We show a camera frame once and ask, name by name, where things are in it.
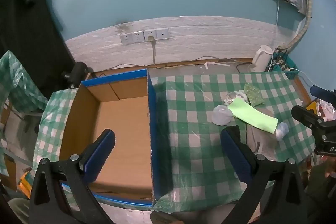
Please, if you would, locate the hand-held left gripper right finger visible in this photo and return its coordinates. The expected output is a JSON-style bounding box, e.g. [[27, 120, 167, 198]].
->
[[220, 125, 306, 224]]

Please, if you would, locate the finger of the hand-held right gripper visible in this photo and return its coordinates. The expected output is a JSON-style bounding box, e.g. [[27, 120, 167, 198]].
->
[[310, 85, 336, 102], [291, 105, 323, 132]]

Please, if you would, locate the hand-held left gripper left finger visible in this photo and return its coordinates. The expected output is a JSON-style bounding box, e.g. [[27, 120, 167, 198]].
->
[[29, 129, 116, 224]]

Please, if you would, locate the blue cardboard box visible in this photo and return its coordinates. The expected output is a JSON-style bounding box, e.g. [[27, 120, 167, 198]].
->
[[59, 69, 171, 206]]

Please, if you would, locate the yellow bag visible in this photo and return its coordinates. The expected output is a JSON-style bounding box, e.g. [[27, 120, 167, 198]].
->
[[305, 100, 320, 112]]

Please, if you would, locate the pile of plastic bags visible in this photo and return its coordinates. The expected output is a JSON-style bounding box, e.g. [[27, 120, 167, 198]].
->
[[318, 99, 336, 121]]

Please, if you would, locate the white sock ball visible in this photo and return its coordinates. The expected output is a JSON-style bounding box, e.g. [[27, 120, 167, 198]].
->
[[275, 122, 289, 141]]

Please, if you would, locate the light green cloth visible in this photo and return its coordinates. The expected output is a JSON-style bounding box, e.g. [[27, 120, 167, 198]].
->
[[227, 97, 278, 133]]

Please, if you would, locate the teal plastic basket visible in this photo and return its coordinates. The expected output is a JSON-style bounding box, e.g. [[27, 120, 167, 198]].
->
[[270, 51, 298, 75]]

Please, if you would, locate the green patterned cloth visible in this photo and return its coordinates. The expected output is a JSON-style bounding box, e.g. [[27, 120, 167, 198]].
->
[[244, 83, 265, 106]]

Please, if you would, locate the grey white crumpled cloth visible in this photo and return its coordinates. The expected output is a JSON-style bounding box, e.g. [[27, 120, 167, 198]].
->
[[224, 90, 248, 106]]

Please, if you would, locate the green checkered tablecloth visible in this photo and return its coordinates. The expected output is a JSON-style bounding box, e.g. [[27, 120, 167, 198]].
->
[[33, 72, 315, 214]]

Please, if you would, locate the white electric kettle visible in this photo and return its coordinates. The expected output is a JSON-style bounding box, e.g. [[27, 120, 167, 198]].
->
[[249, 44, 273, 73]]

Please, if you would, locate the black cylindrical device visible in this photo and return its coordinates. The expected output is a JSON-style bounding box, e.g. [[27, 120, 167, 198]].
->
[[62, 61, 90, 89]]

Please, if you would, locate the white plastic strip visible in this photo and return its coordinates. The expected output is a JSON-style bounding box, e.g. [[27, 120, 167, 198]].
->
[[205, 61, 231, 70]]

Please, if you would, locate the green checkered plastic cover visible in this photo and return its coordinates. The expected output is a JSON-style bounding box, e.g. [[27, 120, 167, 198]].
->
[[0, 50, 48, 114]]

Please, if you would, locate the black hanging cloth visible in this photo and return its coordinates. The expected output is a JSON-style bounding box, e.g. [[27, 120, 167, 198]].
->
[[0, 0, 77, 98]]

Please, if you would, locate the braided rope trim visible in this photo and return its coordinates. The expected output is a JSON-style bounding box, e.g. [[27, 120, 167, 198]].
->
[[286, 0, 315, 49]]

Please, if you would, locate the thin white hanging cable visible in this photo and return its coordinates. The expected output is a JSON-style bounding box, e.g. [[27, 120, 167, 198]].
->
[[275, 0, 280, 33]]

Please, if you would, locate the beige plug with cable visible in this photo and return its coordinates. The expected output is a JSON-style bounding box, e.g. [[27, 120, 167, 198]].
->
[[148, 35, 168, 69]]

